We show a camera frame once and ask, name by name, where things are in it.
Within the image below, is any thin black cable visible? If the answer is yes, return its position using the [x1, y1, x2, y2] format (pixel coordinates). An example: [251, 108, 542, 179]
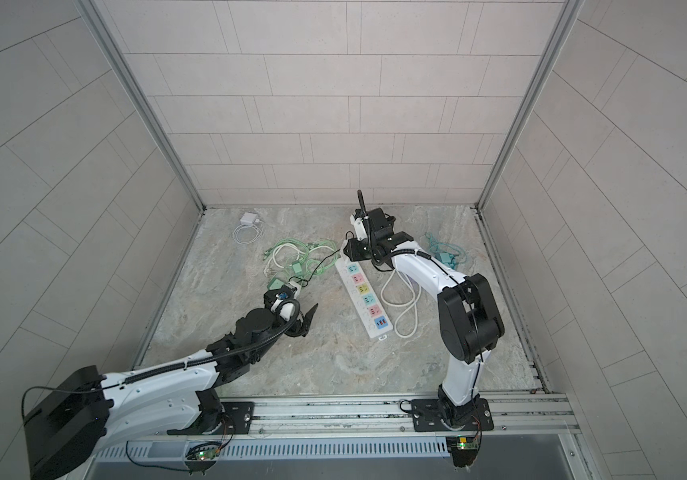
[292, 230, 357, 287]

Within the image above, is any white multicolour power strip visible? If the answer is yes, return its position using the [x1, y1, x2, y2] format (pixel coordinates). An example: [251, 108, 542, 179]
[335, 256, 393, 341]

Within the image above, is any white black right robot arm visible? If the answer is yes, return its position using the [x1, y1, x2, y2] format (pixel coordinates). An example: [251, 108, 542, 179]
[343, 192, 505, 432]

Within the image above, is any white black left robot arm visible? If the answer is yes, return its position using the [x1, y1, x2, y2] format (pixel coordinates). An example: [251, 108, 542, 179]
[22, 286, 317, 479]

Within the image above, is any light green cube charger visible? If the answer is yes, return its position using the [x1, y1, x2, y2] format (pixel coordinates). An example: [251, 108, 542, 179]
[268, 277, 286, 290]

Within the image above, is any teal charger upper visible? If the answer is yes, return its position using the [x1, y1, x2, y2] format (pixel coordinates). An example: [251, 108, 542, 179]
[437, 252, 457, 269]

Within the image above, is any white square charger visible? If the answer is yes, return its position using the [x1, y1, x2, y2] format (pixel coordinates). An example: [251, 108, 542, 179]
[241, 212, 260, 226]

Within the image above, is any left circuit board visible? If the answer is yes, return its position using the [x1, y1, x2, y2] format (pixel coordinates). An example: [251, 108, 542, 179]
[186, 441, 222, 462]

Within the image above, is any circuit board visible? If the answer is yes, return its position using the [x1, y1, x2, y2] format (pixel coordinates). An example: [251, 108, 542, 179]
[186, 441, 222, 462]
[445, 436, 481, 468]

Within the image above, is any right circuit board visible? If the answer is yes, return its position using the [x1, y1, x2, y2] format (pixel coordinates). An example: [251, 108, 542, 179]
[445, 436, 481, 468]

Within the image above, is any light green cable bundle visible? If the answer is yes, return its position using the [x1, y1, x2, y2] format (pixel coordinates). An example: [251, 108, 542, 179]
[262, 238, 340, 289]

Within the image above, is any teal cable bundle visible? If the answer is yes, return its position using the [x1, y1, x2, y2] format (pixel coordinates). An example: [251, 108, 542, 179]
[423, 232, 469, 274]

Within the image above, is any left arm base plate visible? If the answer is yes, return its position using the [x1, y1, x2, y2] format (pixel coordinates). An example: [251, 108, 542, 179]
[168, 402, 255, 436]

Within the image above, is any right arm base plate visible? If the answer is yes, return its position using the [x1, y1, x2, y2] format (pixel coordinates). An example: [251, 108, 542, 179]
[399, 396, 495, 432]

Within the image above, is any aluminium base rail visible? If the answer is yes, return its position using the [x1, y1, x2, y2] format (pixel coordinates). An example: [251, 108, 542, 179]
[222, 390, 581, 440]

